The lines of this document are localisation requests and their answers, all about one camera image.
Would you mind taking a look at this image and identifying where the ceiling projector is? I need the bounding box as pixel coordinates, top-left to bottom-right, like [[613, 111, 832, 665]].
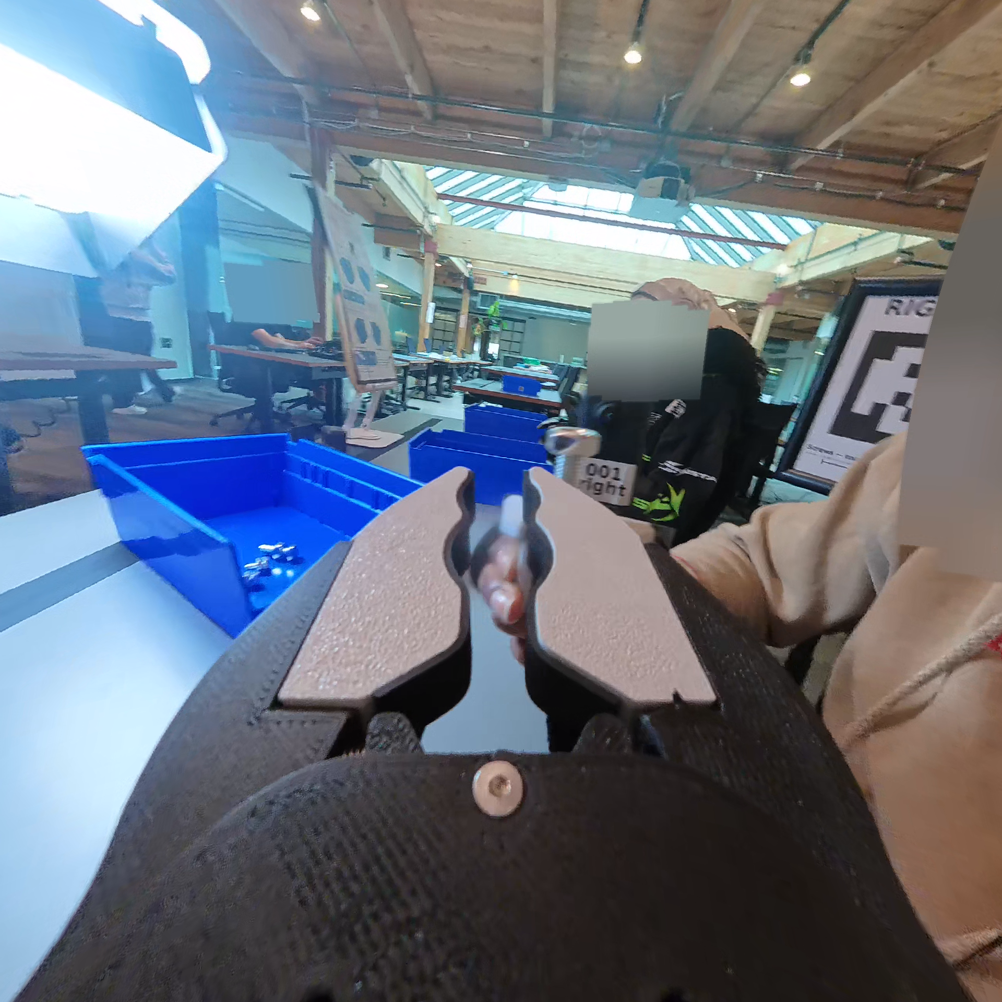
[[631, 157, 695, 223]]

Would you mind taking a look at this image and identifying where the beige hoodie drawstring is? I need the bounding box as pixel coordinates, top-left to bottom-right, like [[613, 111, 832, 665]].
[[846, 619, 1002, 745]]

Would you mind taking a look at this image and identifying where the person's right hand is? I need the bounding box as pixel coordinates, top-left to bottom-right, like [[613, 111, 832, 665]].
[[475, 533, 533, 666]]

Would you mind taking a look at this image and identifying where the cardboard sign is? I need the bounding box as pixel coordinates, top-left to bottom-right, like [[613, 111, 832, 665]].
[[314, 185, 405, 432]]

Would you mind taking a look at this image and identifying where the studio softbox light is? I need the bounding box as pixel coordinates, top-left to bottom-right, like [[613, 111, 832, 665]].
[[1, 1, 228, 280]]

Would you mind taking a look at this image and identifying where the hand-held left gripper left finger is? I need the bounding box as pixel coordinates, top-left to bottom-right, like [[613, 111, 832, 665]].
[[278, 466, 477, 721]]

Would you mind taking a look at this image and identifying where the wooden desk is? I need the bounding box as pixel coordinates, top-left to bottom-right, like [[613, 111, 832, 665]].
[[1, 353, 176, 447], [212, 345, 353, 432]]

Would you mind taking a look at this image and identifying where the person's right forearm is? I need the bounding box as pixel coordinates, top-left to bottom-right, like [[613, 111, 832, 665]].
[[635, 431, 909, 643]]

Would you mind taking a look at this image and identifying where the person's beige hoodie torso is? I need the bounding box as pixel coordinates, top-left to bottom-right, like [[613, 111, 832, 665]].
[[815, 439, 1002, 1002]]

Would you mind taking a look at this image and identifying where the cluster of bolts with nuts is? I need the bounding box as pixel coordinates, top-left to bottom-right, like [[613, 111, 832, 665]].
[[238, 541, 306, 588]]

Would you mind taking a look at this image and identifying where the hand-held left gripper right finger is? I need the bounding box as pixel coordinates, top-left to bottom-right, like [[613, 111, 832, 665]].
[[522, 467, 720, 737]]

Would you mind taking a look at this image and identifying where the black white banner stand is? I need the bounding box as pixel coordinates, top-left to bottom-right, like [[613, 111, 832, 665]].
[[779, 279, 945, 494]]

